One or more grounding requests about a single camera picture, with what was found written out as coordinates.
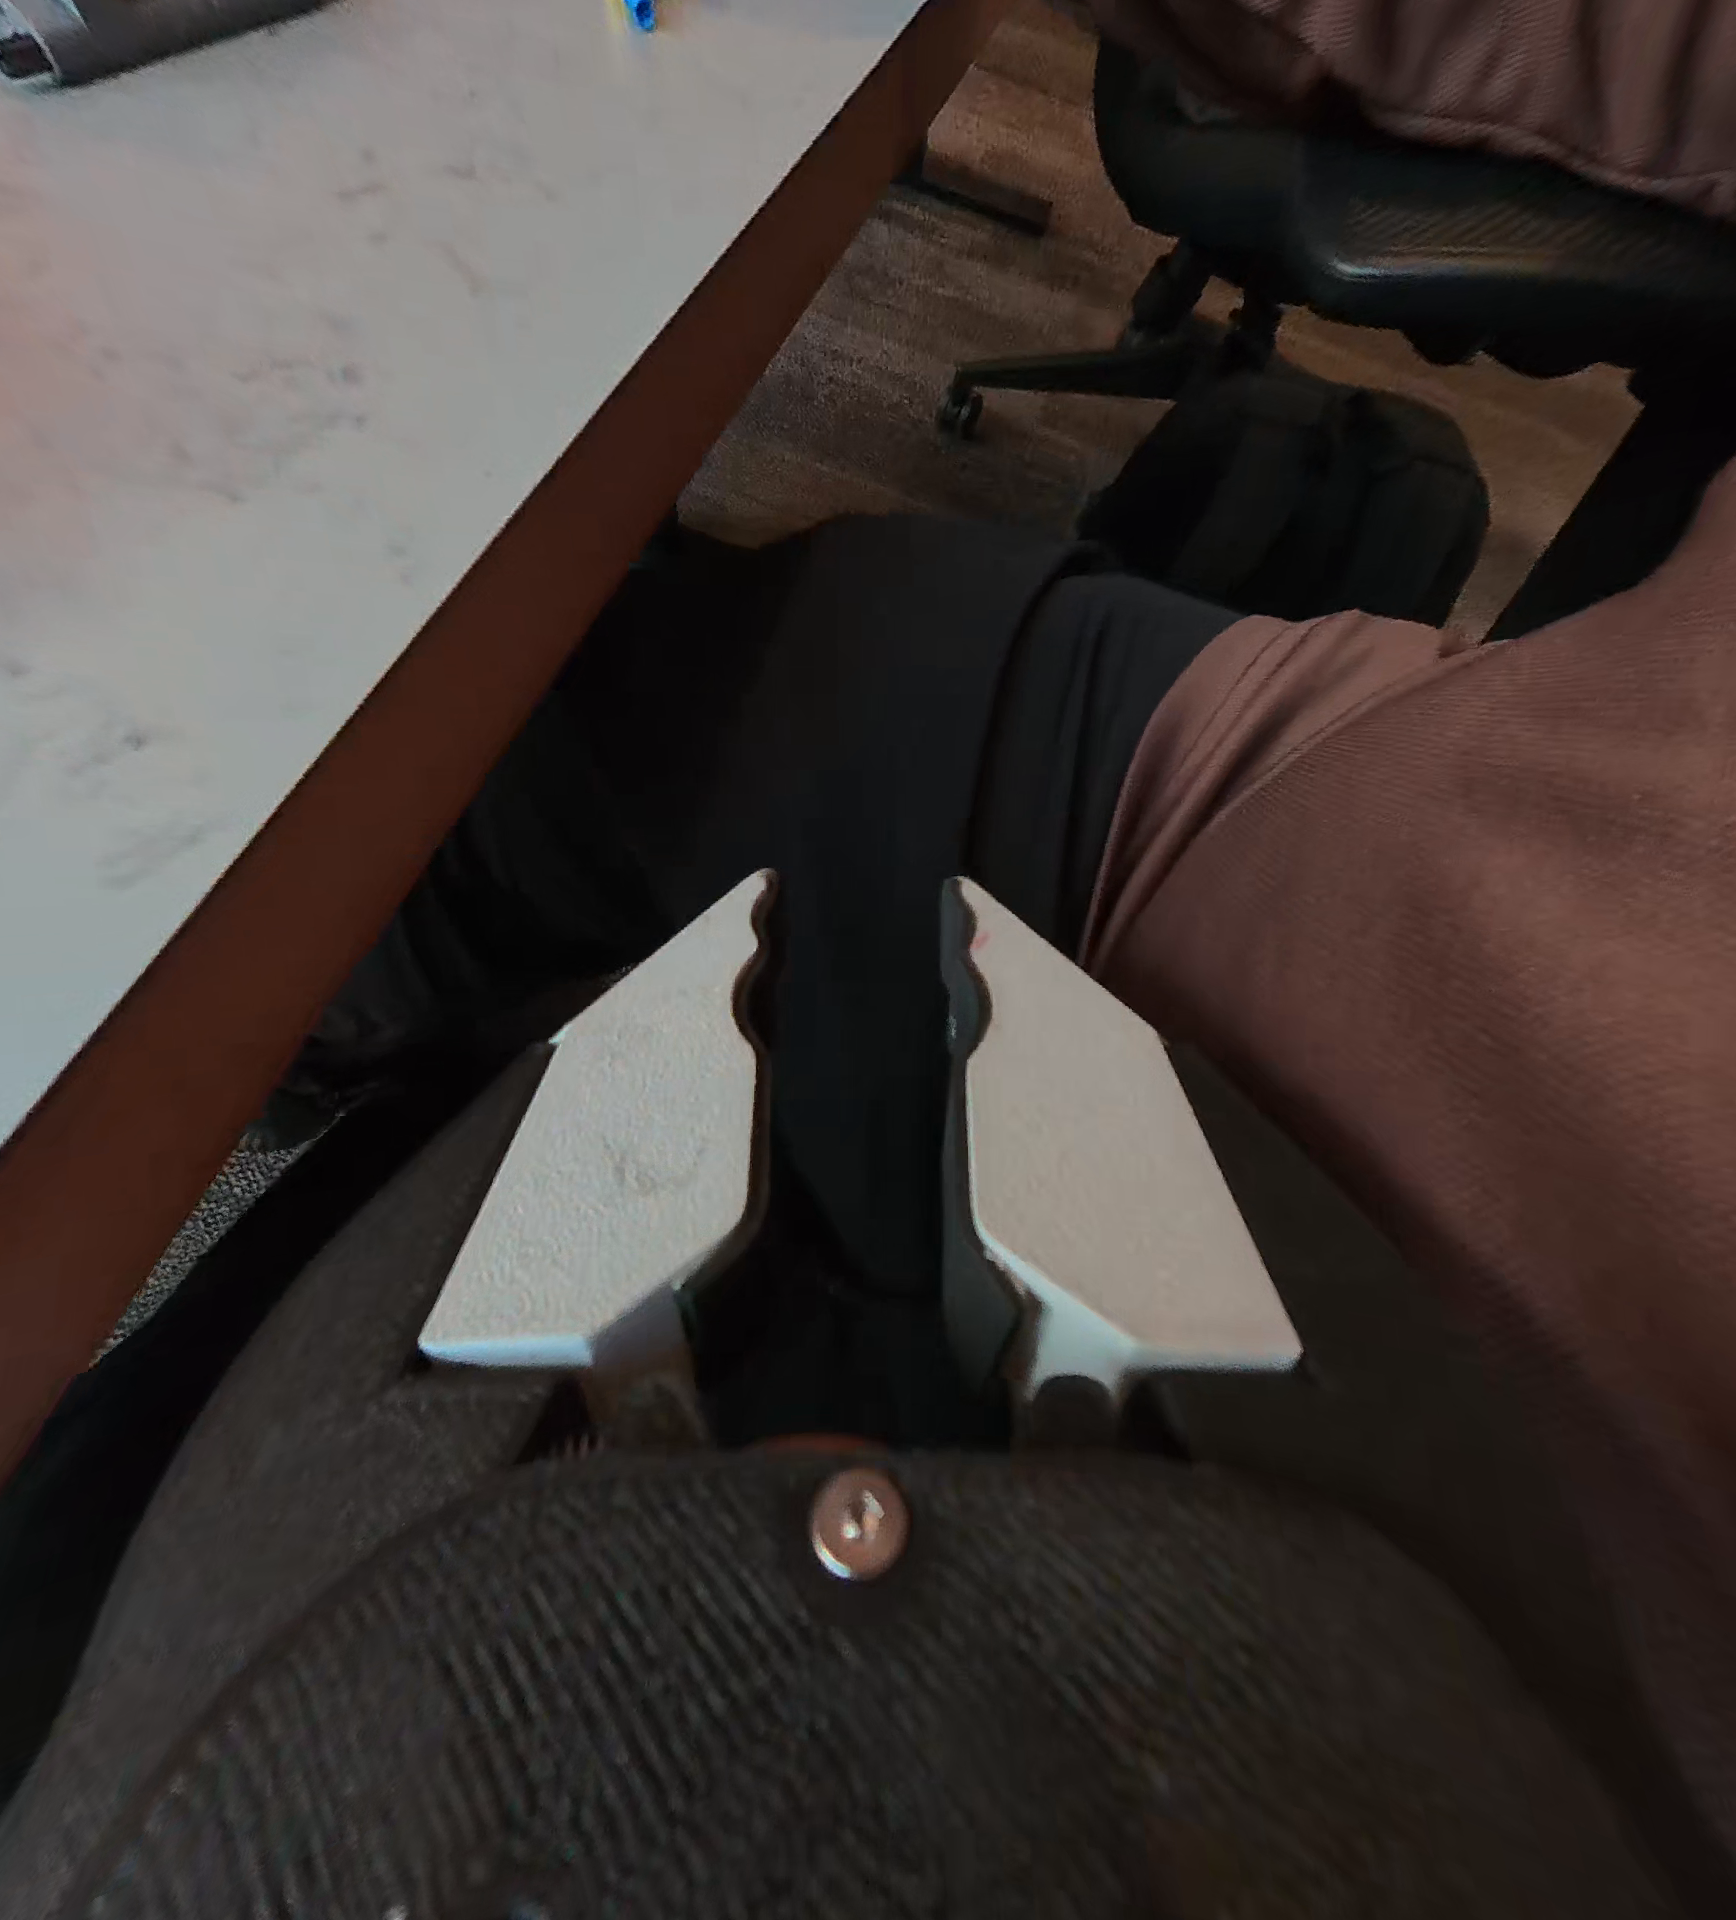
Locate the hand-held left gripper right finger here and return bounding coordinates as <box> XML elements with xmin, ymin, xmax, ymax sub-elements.
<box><xmin>940</xmin><ymin>873</ymin><xmax>1310</xmax><ymax>1435</ymax></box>

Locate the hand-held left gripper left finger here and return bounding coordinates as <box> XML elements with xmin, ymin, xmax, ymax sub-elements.
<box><xmin>421</xmin><ymin>868</ymin><xmax>787</xmax><ymax>1398</ymax></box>

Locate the grey desk with wooden edge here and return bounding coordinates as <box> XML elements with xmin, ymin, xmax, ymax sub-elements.
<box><xmin>0</xmin><ymin>0</ymin><xmax>1005</xmax><ymax>1623</ymax></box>

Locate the black backpack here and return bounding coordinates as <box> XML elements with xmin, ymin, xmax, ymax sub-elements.
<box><xmin>1071</xmin><ymin>366</ymin><xmax>1493</xmax><ymax>633</ymax></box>

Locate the black office chair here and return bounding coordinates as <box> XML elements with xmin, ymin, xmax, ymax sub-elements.
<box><xmin>940</xmin><ymin>33</ymin><xmax>1736</xmax><ymax>647</ymax></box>

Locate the brown cloth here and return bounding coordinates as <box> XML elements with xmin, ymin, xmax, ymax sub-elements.
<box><xmin>1077</xmin><ymin>0</ymin><xmax>1736</xmax><ymax>229</ymax></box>

